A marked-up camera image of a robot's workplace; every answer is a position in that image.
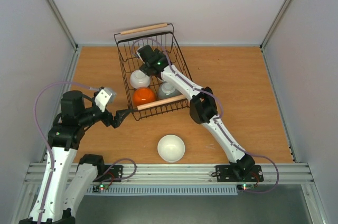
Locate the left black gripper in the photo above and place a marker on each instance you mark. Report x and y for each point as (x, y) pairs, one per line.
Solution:
(118, 119)

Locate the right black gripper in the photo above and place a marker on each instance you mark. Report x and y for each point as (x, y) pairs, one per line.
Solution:
(146, 53)

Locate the plain white bowl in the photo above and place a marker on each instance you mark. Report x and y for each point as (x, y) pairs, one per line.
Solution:
(138, 79)

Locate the orange bowl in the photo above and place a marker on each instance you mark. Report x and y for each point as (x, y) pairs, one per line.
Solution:
(143, 95)

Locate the grey scale pattern bowl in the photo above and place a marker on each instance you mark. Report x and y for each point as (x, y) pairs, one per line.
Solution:
(167, 90)

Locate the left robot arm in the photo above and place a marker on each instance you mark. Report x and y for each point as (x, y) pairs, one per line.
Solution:
(59, 198)

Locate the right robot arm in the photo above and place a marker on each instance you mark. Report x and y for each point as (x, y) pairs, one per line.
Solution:
(203, 107)

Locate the black wire dish rack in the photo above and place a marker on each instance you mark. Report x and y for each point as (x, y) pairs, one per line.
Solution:
(157, 36)

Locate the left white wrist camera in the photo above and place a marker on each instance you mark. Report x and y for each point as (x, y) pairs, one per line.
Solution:
(104, 97)

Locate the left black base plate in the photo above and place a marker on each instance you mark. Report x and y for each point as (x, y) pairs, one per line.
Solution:
(114, 175)

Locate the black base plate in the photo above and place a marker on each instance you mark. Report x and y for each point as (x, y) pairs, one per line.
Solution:
(224, 173)
(114, 175)

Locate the aluminium mounting rail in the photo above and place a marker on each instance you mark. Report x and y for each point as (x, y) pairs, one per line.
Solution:
(289, 173)

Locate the blue slotted cable duct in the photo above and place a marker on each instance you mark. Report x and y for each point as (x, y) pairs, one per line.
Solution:
(120, 190)

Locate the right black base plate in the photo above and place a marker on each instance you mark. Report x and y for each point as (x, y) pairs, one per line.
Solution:
(224, 173)

